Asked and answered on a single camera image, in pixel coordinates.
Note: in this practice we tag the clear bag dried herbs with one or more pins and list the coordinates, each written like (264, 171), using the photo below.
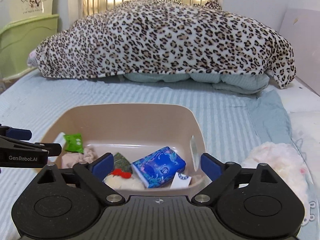
(120, 162)

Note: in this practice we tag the beige plastic storage bin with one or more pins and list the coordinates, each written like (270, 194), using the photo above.
(135, 130)

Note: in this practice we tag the blue tissue pack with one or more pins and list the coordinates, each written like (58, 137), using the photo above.
(158, 168)

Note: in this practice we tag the white fluffy plush pillow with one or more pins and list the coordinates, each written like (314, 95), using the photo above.
(288, 164)

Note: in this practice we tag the white small box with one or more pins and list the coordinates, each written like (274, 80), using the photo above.
(180, 181)

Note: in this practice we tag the leopard print blanket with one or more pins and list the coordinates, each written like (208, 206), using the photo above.
(166, 37)

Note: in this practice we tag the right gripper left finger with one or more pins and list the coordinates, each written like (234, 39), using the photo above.
(65, 202)

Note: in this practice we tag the green snack packet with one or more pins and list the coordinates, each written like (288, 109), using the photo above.
(74, 143)

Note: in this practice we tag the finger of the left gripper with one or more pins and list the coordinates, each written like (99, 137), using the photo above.
(15, 133)
(53, 149)

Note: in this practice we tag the light green quilted duvet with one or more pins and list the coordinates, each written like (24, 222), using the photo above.
(242, 84)

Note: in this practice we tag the beige cloth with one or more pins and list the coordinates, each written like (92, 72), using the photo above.
(68, 160)

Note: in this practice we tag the pink patterned cloth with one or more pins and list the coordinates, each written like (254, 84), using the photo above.
(31, 60)

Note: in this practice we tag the white red plush toy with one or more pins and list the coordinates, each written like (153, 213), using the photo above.
(121, 180)

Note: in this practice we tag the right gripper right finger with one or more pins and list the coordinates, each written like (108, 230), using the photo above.
(248, 202)

